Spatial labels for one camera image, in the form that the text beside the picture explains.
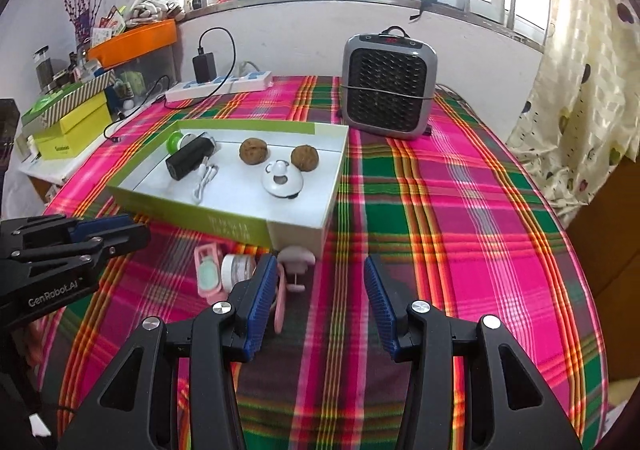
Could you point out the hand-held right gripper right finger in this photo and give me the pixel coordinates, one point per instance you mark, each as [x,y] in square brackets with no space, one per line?
[381,302]

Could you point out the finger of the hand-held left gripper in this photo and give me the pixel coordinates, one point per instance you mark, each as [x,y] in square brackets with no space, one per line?
[125,240]
[102,226]

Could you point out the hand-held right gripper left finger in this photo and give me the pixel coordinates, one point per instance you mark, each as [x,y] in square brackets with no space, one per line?
[260,305]

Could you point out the pink plastic clip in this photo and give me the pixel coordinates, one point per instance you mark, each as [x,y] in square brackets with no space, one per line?
[280,310]

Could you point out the small clear round jar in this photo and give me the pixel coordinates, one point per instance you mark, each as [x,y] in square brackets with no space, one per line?
[237,271]

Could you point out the white mushroom-shaped knob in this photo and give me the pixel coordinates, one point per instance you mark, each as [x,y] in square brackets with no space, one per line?
[295,257]

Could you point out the pink mint small case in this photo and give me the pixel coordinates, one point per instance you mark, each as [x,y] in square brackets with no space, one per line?
[207,272]

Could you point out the green white cardboard box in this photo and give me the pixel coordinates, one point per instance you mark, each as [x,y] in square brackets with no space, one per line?
[235,222]

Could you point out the green white spool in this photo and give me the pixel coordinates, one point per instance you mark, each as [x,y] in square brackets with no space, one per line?
[175,142]

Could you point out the white egg-shaped gadget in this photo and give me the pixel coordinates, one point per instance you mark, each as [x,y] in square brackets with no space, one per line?
[282,182]

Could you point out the brown walnut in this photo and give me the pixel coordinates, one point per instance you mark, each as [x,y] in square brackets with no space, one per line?
[254,151]
[305,158]

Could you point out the plaid tablecloth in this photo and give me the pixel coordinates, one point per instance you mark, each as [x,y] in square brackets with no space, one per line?
[450,240]

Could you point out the yellow-green cardboard box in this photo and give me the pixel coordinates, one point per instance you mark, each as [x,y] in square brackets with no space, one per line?
[75,130]

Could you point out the black power bank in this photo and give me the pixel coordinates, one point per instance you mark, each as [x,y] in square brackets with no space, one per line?
[192,157]

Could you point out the dark panel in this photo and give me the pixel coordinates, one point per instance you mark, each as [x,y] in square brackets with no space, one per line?
[7,135]

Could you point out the striped green box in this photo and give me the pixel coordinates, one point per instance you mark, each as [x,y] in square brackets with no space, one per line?
[75,92]

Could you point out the clear storage box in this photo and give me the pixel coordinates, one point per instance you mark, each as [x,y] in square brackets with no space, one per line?
[160,65]

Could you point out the orange tray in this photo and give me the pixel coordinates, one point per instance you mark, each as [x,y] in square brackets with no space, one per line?
[135,40]

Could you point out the white power strip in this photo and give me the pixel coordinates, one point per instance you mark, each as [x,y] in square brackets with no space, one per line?
[230,82]

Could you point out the black charger adapter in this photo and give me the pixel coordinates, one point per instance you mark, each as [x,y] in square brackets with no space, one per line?
[204,64]

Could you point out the grey space heater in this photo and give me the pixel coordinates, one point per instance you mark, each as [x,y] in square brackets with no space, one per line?
[390,85]

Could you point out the white gloves pile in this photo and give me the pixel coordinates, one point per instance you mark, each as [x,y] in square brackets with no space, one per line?
[150,2]

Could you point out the cream dotted curtain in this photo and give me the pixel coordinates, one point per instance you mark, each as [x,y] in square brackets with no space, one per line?
[585,105]

